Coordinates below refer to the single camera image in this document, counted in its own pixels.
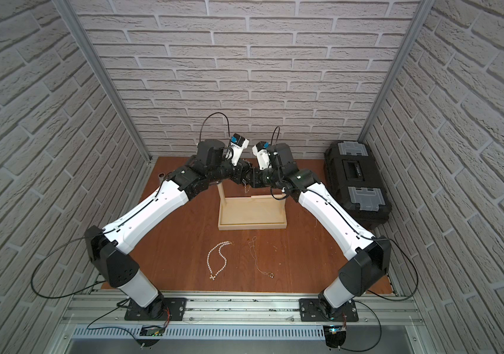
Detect thin ball chain necklace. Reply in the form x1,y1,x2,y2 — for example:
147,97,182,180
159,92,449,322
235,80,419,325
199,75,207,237
248,235,275,280

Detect white pearl necklace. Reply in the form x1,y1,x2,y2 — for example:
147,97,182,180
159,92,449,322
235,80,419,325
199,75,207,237
206,240,234,281

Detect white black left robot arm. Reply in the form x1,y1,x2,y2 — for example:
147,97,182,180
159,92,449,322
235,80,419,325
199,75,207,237
85,134,249,319

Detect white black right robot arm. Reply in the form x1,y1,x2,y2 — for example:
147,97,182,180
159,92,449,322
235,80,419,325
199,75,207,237
251,142,392,319

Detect wooden jewelry display stand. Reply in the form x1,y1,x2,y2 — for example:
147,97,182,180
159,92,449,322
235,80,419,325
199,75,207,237
217,184,287,231

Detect black plastic toolbox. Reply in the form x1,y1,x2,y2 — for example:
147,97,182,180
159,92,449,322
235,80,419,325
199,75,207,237
324,141,392,230

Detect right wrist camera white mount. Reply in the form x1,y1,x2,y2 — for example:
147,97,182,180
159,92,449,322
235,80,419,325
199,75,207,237
252,141,271,171

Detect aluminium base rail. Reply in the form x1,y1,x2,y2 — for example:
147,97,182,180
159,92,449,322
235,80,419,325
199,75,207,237
46,290,433,353

